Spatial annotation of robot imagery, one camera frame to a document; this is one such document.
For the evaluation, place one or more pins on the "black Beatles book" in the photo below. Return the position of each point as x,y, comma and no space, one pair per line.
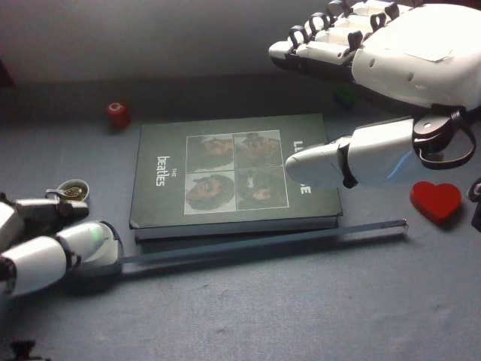
161,210

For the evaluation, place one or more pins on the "red cube block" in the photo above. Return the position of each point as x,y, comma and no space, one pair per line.
118,114

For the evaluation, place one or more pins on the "small green toy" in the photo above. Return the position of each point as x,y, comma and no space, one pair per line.
343,97

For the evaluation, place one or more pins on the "grey tape measure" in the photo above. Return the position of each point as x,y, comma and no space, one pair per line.
263,241

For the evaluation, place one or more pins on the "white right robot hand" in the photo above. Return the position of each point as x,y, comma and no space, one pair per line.
413,67

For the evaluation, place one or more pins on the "red heart block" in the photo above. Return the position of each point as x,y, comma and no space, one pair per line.
436,201

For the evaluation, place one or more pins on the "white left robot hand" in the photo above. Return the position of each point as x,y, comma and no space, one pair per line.
34,259

